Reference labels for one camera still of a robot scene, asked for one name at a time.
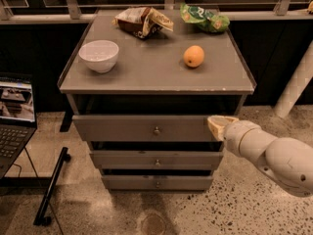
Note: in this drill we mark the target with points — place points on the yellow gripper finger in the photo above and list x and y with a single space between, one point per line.
217 124

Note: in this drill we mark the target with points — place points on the grey top drawer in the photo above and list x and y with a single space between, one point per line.
143 128

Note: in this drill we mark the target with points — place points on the grey drawer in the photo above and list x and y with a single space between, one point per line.
156 160
143 128
149 182

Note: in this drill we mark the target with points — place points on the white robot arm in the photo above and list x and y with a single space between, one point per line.
286 161

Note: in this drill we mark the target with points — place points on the grey drawer cabinet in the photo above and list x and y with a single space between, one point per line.
150 78

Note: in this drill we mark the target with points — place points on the grey bottom drawer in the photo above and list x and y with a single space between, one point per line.
149 182

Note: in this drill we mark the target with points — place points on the grey middle drawer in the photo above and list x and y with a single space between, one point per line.
156 160

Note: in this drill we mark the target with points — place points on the orange fruit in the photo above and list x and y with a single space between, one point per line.
193 56

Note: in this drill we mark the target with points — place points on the green chip bag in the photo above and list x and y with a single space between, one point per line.
203 18

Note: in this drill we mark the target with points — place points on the brown white chip bag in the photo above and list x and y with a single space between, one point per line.
142 22

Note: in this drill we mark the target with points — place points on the white ceramic bowl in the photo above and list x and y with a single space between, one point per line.
99 55

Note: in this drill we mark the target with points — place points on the black laptop stand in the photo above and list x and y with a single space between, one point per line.
47 184

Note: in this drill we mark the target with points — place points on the metal window railing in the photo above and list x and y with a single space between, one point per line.
84 11

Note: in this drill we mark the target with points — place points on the black laptop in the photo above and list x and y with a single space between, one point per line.
17 117

